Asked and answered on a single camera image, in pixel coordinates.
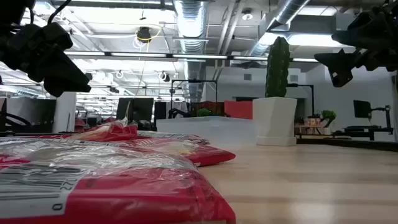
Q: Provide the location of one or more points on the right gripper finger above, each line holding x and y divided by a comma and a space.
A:
363, 29
340, 63

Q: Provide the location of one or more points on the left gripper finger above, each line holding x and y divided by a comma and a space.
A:
70, 76
56, 88

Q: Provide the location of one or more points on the red popcorn bag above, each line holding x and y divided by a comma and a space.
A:
205, 154
130, 196
115, 130

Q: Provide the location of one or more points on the black monitor on arm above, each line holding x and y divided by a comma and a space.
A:
361, 109

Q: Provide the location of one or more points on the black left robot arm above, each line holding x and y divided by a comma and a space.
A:
14, 11

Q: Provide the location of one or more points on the white pillar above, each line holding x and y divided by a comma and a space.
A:
64, 112

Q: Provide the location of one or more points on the small green plant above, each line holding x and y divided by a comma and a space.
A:
328, 115
204, 112

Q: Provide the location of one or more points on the green cactus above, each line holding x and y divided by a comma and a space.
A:
277, 68

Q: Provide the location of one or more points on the wooden shelf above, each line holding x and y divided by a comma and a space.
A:
309, 126

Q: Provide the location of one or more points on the black desk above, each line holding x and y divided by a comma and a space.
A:
363, 130

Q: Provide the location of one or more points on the black monitor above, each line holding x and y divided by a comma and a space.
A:
136, 109

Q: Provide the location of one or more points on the black ceiling fixture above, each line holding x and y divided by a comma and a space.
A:
143, 33

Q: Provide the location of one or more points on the white plant pot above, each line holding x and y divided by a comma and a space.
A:
275, 121

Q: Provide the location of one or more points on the red partition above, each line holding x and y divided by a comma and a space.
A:
238, 109

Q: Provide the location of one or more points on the long ceiling light strip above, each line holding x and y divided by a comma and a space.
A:
199, 56

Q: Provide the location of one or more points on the clear plastic bin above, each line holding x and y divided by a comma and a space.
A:
211, 130

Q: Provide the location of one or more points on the silver ceiling duct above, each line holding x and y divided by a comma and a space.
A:
280, 18
190, 37

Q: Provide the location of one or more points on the black metal frame stand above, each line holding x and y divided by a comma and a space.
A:
192, 81

